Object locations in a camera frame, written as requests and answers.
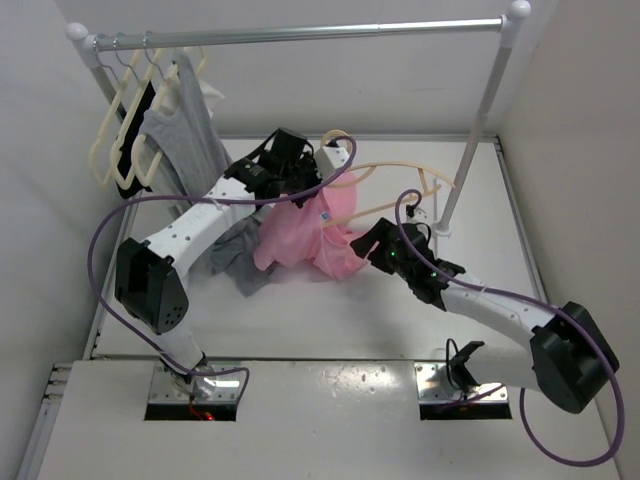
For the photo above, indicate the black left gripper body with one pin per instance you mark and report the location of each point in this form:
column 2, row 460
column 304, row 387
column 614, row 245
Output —
column 301, row 177

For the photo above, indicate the grey t-shirt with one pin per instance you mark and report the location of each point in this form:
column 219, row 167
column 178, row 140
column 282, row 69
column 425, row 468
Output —
column 194, row 158

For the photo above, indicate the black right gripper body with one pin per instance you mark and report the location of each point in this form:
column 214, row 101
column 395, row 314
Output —
column 389, row 266

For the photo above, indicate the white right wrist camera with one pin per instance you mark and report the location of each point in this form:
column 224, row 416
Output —
column 415, row 215

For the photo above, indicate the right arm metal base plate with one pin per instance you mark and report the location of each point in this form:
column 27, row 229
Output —
column 433, row 387

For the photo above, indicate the cream hanger with black garment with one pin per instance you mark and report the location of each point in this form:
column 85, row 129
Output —
column 125, row 180

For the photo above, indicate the white front cover panel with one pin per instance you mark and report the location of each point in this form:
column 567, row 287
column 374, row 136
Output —
column 307, row 420

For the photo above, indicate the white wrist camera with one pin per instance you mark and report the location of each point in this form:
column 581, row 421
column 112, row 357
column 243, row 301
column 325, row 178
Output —
column 329, row 159
column 415, row 215

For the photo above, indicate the white garment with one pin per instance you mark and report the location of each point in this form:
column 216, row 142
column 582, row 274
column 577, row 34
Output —
column 212, row 95

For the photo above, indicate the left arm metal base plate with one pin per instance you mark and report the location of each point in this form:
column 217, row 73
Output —
column 167, row 388

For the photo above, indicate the cream hanger with grey shirt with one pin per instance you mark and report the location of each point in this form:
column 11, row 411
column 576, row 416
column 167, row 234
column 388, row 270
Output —
column 156, row 92

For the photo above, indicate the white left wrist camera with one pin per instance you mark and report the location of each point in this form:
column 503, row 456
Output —
column 329, row 159

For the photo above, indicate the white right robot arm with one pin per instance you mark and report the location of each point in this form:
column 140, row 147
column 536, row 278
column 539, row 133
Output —
column 564, row 354

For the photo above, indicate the silver clothes rack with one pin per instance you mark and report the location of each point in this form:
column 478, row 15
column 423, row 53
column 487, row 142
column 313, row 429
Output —
column 507, row 26

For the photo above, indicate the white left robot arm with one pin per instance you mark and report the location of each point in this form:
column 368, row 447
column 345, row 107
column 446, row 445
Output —
column 152, row 275

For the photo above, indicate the pink t-shirt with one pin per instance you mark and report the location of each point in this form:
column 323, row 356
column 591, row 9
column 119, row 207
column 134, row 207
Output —
column 291, row 235

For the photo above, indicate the cream hanger outer left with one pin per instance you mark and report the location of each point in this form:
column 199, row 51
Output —
column 123, row 84

